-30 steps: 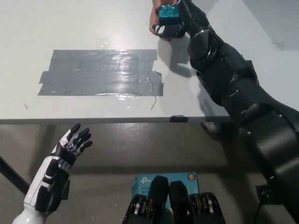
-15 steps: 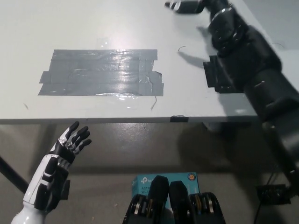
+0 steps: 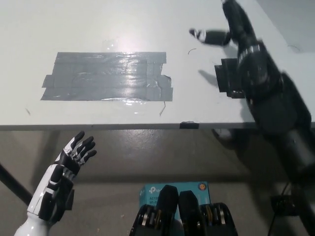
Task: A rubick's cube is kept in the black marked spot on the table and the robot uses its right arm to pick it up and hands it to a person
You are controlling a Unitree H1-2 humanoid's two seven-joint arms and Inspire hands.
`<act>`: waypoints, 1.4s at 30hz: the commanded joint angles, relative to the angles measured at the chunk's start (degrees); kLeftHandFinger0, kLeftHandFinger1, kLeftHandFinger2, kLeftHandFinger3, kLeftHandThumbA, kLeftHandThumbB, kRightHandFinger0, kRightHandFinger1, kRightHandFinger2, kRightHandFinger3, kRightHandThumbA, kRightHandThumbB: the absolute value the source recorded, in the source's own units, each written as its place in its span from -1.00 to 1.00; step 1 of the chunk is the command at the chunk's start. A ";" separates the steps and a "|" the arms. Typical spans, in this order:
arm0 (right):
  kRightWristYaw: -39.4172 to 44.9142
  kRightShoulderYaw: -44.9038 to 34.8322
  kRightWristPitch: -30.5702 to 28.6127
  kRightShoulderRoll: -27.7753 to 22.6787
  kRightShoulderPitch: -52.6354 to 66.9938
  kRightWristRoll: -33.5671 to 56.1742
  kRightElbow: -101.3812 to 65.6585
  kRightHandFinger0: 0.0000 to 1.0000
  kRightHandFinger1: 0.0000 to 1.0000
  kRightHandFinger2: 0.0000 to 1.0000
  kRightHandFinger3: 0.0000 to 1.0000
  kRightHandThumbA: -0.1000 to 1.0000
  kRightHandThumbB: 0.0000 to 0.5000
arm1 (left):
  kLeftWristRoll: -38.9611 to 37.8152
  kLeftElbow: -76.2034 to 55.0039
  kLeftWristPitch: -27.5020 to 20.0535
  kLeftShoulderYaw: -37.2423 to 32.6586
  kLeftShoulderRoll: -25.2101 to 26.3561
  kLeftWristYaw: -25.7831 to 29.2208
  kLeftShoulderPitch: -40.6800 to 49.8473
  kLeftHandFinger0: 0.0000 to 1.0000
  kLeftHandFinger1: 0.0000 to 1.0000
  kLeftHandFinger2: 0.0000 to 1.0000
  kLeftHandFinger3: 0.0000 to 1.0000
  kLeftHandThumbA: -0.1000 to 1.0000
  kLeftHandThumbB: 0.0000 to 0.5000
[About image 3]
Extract teal router cardboard box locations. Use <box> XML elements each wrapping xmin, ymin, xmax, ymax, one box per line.
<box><xmin>138</xmin><ymin>181</ymin><xmax>211</xmax><ymax>219</ymax></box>

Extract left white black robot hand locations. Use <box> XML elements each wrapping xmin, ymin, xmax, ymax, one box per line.
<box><xmin>13</xmin><ymin>131</ymin><xmax>97</xmax><ymax>236</ymax></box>

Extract grey duct tape patch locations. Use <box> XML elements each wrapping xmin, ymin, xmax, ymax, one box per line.
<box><xmin>40</xmin><ymin>51</ymin><xmax>174</xmax><ymax>102</ymax></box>

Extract black diagonal table leg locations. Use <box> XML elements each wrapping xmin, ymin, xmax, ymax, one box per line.
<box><xmin>0</xmin><ymin>162</ymin><xmax>34</xmax><ymax>207</ymax></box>

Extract thin black cable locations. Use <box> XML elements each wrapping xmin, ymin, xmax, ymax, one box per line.
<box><xmin>267</xmin><ymin>181</ymin><xmax>289</xmax><ymax>236</ymax></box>

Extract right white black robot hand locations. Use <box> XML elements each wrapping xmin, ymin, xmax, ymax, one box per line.
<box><xmin>189</xmin><ymin>0</ymin><xmax>259</xmax><ymax>51</ymax></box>

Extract small black tape strip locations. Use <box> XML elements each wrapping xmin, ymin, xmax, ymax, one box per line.
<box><xmin>179</xmin><ymin>120</ymin><xmax>199</xmax><ymax>130</ymax></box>

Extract black tape marked spot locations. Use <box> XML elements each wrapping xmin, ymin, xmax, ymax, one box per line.
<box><xmin>214</xmin><ymin>58</ymin><xmax>247</xmax><ymax>99</ymax></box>

